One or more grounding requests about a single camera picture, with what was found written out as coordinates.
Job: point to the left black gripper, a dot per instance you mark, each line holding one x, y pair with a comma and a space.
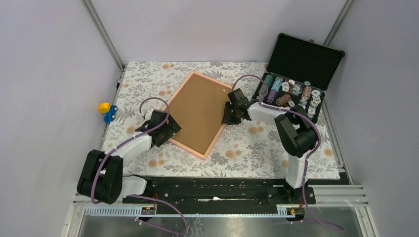
172, 128

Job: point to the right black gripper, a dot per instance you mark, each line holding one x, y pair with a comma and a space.
226, 119

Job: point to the pink wooden picture frame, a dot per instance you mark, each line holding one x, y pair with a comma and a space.
183, 86

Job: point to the brown cardboard backing board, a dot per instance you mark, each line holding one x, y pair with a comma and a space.
199, 111

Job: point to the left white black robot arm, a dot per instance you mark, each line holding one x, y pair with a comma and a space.
102, 179

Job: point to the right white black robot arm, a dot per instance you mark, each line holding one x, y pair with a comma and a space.
298, 134

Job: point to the purple poker chip stack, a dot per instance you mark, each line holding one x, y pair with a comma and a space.
271, 96

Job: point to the floral patterned table mat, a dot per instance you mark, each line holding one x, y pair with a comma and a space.
251, 149

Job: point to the green poker chip stack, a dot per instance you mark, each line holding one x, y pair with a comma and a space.
264, 88

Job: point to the brown poker chip stack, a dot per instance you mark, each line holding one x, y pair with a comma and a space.
283, 100

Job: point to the blue poker chip stack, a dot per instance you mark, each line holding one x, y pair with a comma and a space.
276, 84

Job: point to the yellow and blue toy car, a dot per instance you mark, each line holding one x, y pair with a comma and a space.
108, 110

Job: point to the pink poker chip stack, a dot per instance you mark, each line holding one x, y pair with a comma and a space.
306, 93

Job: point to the black poker chip case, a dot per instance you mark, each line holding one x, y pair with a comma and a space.
302, 63

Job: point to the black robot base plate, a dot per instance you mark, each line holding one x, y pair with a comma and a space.
225, 195

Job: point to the white slotted cable duct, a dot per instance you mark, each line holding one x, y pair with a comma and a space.
120, 211

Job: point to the left aluminium corner post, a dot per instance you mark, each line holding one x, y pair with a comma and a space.
88, 4

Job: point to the aluminium corner post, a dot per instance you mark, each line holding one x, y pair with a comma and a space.
88, 4
347, 6

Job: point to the right aluminium corner post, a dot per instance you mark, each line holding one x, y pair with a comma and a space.
347, 6

